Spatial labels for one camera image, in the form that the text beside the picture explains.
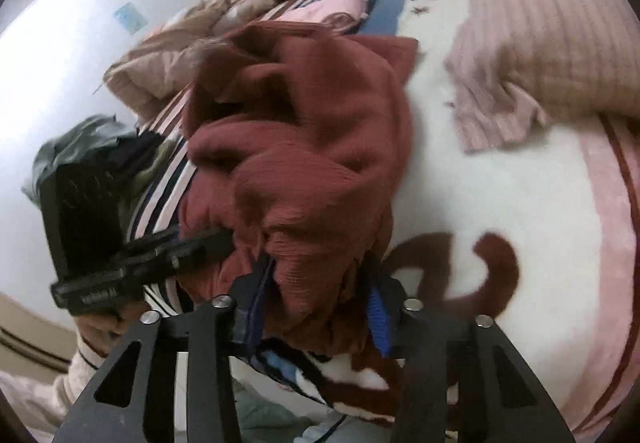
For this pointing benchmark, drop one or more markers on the dark red knit sweater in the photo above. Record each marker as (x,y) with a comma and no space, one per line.
(300,148)

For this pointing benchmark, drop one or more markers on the pale green cloth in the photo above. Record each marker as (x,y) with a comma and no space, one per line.
(260,418)

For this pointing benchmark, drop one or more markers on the beige comforter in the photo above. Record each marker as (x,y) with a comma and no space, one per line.
(160,68)

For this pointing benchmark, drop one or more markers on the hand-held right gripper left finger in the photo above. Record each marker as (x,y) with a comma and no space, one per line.
(255,313)

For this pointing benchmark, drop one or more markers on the person's left forearm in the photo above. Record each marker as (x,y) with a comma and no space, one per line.
(75,383)

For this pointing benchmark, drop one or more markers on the navy cloth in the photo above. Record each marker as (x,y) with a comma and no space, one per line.
(142,153)

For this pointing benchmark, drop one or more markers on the white printed blanket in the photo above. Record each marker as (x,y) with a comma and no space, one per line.
(500,198)

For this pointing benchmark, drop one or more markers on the grey green cloth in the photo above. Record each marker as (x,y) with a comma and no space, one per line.
(75,143)

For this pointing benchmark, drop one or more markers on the striped blanket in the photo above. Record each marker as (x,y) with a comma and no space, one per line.
(160,193)

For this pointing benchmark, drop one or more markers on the pink cloth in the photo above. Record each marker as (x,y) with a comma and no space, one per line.
(325,8)

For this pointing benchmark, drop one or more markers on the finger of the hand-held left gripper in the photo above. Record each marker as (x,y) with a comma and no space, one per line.
(195,250)
(150,244)

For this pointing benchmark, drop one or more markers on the blue wall poster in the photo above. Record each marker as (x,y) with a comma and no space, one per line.
(130,17)

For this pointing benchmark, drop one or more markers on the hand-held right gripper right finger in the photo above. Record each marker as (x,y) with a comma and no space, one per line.
(380,323)

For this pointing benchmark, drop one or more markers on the person's left hand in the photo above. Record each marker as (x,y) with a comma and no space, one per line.
(95,328)

